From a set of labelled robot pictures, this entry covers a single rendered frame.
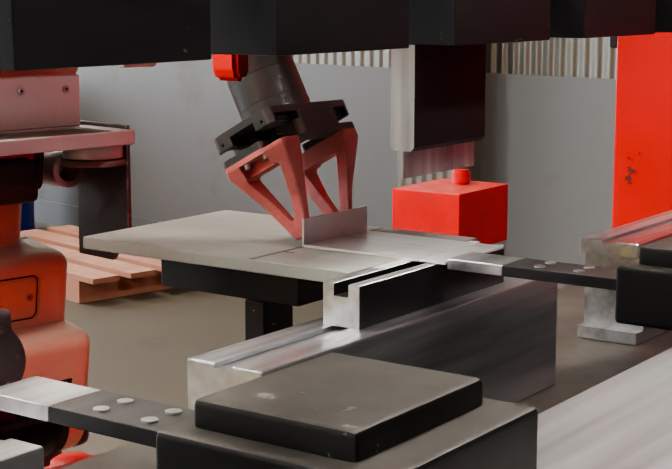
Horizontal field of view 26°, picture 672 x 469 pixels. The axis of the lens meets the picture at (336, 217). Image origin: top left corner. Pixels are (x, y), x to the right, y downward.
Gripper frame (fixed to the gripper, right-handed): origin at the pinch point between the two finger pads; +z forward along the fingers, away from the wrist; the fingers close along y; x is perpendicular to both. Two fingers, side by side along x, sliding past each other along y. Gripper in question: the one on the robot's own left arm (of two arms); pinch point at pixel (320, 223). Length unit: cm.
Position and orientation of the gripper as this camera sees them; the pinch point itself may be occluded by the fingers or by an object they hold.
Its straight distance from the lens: 116.0
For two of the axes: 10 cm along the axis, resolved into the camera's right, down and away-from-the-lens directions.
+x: -7.1, 3.8, 6.0
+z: 3.7, 9.2, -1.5
